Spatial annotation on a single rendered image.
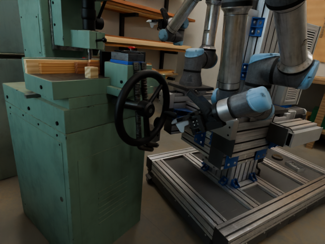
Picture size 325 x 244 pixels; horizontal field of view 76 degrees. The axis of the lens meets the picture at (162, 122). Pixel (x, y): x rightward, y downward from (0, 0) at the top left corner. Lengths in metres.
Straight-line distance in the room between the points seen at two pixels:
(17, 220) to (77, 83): 1.04
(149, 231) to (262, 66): 1.08
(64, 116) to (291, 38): 0.79
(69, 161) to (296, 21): 0.88
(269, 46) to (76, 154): 1.08
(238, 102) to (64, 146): 0.62
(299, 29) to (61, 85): 0.77
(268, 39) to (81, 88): 0.96
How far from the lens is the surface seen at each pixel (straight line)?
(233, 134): 0.94
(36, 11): 1.14
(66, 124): 0.80
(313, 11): 3.82
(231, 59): 0.77
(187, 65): 1.36
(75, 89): 0.79
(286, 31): 0.81
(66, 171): 0.89
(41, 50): 1.12
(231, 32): 0.76
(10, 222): 1.61
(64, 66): 0.93
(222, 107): 0.69
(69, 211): 1.00
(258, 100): 0.66
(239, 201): 1.40
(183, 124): 0.79
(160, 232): 1.40
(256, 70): 1.01
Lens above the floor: 1.03
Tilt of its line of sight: 19 degrees down
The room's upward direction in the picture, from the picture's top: 5 degrees clockwise
